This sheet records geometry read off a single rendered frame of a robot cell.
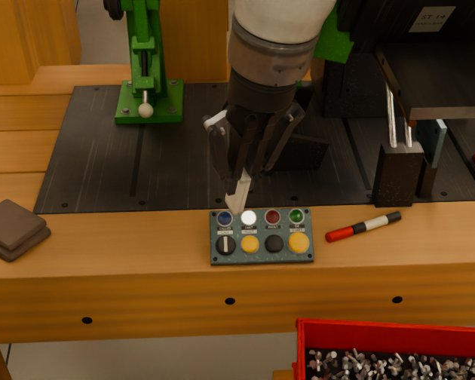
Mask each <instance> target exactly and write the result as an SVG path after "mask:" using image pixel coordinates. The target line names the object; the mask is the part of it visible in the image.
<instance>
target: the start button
mask: <svg viewBox="0 0 475 380"><path fill-rule="evenodd" d="M308 245H309V241H308V237H307V236H306V235H305V234H303V233H301V232H296V233H294V234H292V235H291V236H290V239H289V247H290V249H291V250H292V251H293V252H296V253H302V252H304V251H305V250H306V249H307V248H308Z"/></svg>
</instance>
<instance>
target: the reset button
mask: <svg viewBox="0 0 475 380"><path fill-rule="evenodd" d="M241 245H242V248H243V249H244V251H246V252H248V253H253V252H255V251H256V250H257V248H258V245H259V242H258V240H257V239H256V238H255V237H254V236H246V237H245V238H244V239H243V240H242V244H241Z"/></svg>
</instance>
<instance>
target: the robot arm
mask: <svg viewBox="0 0 475 380"><path fill-rule="evenodd" d="M335 3H336V0H234V13H233V15H232V21H231V23H232V25H231V34H230V39H229V43H228V51H227V55H228V61H229V62H230V65H231V71H230V76H229V80H228V97H227V99H226V101H225V102H224V103H223V105H222V111H221V112H220V113H219V114H217V115H215V116H214V117H212V118H211V117H210V116H209V115H205V116H204V117H203V118H202V119H201V122H202V124H203V125H204V127H205V129H206V130H207V132H208V136H209V141H210V151H211V157H212V162H213V168H214V169H215V171H216V173H217V175H218V176H219V178H220V180H221V181H224V184H223V188H224V189H225V191H226V195H225V202H226V203H227V205H228V208H229V209H230V211H231V213H232V215H233V216H235V215H238V214H242V213H243V211H244V205H245V202H246V199H247V194H248V191H251V190H252V189H253V186H254V183H255V182H257V181H259V180H260V179H261V178H262V176H261V175H260V173H259V172H260V171H261V170H265V171H269V170H270V169H271V168H272V167H273V166H274V163H275V162H276V160H277V158H278V156H279V155H280V153H281V151H282V149H283V148H284V146H285V144H286V142H287V140H288V139H289V137H290V134H291V133H292V132H293V129H294V127H295V126H296V125H297V124H298V123H299V122H300V121H301V120H302V119H303V118H304V117H305V112H304V111H303V109H302V107H301V106H300V105H299V104H298V103H297V101H296V100H294V99H293V97H294V95H295V92H296V87H297V84H298V81H300V80H302V79H303V78H304V77H305V75H306V74H307V73H308V70H309V66H310V64H311V59H312V57H313V54H314V49H315V47H316V43H317V42H318V39H319V37H320V30H321V28H322V25H323V23H324V21H325V19H326V18H327V17H328V15H329V14H330V12H331V11H332V9H333V8H334V6H335ZM227 122H229V123H230V125H231V128H232V134H231V140H230V144H229V148H228V155H227V152H226V145H225V138H224V136H223V135H225V124H226V123H227ZM266 155H268V157H267V156H266Z"/></svg>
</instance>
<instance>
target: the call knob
mask: <svg viewBox="0 0 475 380"><path fill-rule="evenodd" d="M216 247H217V250H218V251H219V252H220V253H222V254H229V253H231V252H232V251H233V249H234V240H233V239H232V238H231V237H229V236H222V237H220V238H219V239H218V241H217V243H216Z"/></svg>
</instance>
